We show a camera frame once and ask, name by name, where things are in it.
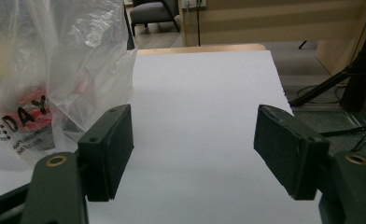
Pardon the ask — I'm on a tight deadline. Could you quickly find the white wall socket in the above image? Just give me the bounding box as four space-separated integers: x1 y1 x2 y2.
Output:
182 0 207 9

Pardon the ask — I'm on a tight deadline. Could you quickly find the clear plastic bag with print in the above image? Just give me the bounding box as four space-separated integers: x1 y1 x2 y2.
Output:
0 0 138 171

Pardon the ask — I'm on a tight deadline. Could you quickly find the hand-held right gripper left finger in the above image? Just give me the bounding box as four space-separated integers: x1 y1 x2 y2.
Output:
77 104 135 203

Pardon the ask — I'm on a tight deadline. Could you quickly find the light wooden counter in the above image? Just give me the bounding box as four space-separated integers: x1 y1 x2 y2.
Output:
178 0 366 49

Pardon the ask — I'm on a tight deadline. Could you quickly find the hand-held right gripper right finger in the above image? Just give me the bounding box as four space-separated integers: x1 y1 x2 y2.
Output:
253 104 331 201

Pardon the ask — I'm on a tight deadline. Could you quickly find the black floor cable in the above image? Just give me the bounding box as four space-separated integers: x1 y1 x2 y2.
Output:
319 124 366 153

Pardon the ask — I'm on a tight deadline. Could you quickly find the black hanging cable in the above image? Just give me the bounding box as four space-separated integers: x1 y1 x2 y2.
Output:
195 0 203 48

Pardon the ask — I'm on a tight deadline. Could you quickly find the black tripod stand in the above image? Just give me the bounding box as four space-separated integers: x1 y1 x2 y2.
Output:
288 0 366 145

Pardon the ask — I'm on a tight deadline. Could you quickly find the grey armchair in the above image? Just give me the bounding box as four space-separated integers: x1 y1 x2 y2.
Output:
129 0 181 37

